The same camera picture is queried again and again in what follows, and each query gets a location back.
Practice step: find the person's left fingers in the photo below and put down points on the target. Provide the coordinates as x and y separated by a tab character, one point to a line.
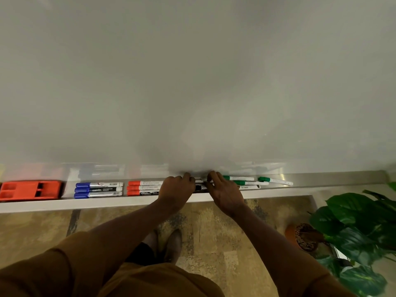
187	177

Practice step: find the green leafy plant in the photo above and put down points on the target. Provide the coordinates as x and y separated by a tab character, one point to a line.
359	225

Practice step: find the black whiteboard marker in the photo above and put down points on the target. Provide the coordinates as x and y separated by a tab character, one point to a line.
200	188

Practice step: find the blue cap whiteboard marker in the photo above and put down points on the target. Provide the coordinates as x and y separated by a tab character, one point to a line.
102	184
102	189
102	194

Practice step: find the orange plant pot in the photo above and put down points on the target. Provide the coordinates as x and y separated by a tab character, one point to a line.
300	236

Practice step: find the silver whiteboard tray ledge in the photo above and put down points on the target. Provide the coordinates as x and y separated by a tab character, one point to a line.
324	180

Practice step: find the person's left hand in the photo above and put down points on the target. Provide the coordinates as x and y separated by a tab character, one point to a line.
174	191

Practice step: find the dark trousers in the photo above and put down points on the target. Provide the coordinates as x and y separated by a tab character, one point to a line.
139	253

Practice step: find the red cap whiteboard marker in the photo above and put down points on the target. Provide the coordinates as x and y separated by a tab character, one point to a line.
145	187
148	183
144	192

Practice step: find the person's right forearm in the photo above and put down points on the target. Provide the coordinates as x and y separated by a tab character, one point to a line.
272	244

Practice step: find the green cap whiteboard marker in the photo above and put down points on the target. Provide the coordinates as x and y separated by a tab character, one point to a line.
241	178
277	181
250	187
253	183

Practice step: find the person's right hand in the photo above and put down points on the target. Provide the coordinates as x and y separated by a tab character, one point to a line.
225	194

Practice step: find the person's left forearm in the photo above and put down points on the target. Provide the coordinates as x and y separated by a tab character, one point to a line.
130	225

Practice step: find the person's right fingers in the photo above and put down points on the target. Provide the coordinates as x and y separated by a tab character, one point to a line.
215	179

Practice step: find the red whiteboard eraser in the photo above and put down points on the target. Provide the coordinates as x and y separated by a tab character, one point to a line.
21	190

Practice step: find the grey right shoe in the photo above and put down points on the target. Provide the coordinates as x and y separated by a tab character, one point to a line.
173	245

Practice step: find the white whiteboard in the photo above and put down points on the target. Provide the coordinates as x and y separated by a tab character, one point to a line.
198	74

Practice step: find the brown shirt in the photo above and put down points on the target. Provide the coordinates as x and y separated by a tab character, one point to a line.
154	281

